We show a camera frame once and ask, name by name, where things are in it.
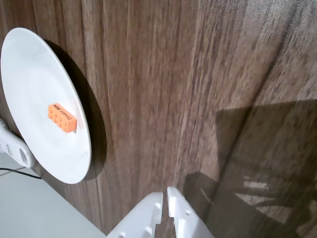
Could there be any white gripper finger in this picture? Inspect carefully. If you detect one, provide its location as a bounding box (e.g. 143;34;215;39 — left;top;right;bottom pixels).
166;186;215;238
106;191;163;238

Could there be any orange lego block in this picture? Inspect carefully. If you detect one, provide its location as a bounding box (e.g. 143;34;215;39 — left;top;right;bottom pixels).
47;102;77;134

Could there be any white round plate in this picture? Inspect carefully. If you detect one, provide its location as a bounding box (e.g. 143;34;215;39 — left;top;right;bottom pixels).
0;27;92;184

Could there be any white handheld fan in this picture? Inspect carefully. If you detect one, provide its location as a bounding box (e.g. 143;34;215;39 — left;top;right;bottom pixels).
0;117;35;169

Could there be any thin black cable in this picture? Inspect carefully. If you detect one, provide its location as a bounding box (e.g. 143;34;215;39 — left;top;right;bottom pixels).
0;168;42;179

